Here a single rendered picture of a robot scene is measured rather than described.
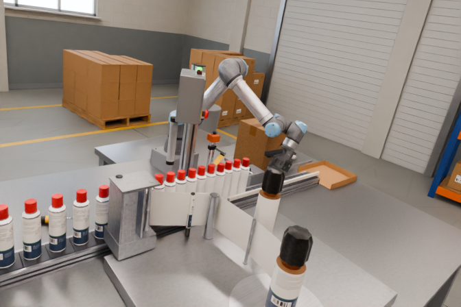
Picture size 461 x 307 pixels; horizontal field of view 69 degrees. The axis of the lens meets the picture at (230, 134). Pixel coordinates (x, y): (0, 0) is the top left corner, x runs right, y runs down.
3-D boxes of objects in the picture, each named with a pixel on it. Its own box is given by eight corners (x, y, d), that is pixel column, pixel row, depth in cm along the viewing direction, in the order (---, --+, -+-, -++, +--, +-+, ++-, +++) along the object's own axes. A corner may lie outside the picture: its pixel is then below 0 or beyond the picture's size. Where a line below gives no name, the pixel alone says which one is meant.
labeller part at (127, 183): (122, 194, 105) (122, 191, 105) (108, 179, 113) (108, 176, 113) (160, 186, 114) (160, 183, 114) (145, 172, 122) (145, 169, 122)
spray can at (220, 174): (214, 207, 155) (221, 166, 149) (207, 201, 158) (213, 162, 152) (222, 204, 159) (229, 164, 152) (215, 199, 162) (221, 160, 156)
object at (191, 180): (185, 215, 145) (191, 173, 139) (178, 209, 149) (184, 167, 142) (195, 212, 149) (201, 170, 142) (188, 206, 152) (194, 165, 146)
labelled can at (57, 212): (51, 255, 111) (50, 201, 104) (46, 246, 115) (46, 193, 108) (68, 250, 114) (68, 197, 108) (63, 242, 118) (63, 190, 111)
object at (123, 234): (118, 261, 113) (122, 194, 105) (103, 239, 122) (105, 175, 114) (155, 247, 122) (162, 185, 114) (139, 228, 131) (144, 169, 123)
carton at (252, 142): (260, 174, 204) (269, 132, 196) (232, 159, 220) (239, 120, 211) (289, 165, 225) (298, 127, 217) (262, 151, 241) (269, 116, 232)
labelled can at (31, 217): (25, 263, 106) (22, 207, 100) (21, 253, 110) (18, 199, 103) (43, 258, 109) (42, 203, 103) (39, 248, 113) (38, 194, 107)
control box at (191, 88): (174, 122, 133) (180, 75, 127) (177, 110, 149) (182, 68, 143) (200, 125, 135) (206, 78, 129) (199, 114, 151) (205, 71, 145)
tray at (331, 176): (330, 190, 204) (332, 183, 203) (297, 172, 222) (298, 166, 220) (355, 180, 223) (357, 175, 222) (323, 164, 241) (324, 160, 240)
